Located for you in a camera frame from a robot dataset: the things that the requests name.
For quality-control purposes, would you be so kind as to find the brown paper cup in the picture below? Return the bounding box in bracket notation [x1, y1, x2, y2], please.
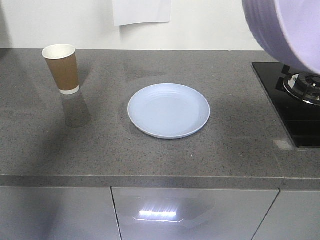
[41, 43, 80, 95]

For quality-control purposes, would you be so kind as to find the purple bowl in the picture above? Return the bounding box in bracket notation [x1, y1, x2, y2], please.
[242, 0, 320, 75]

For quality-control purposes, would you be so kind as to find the light blue plate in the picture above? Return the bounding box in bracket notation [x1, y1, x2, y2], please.
[127, 83, 211, 140]

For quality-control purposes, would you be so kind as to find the grey cabinet door middle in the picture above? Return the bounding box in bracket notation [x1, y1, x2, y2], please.
[112, 187, 278, 240]

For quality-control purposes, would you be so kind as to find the white paper sheet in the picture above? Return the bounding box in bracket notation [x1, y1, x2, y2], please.
[112, 0, 172, 26]

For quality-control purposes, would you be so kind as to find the black gas stove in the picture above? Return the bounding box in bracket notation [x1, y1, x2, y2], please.
[252, 62, 320, 149]

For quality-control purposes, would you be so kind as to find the grey side cabinet door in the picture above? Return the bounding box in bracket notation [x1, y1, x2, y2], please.
[0, 186, 121, 240]

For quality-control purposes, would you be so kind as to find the grey upper drawer front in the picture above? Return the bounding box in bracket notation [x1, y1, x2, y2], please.
[254, 190, 320, 240]

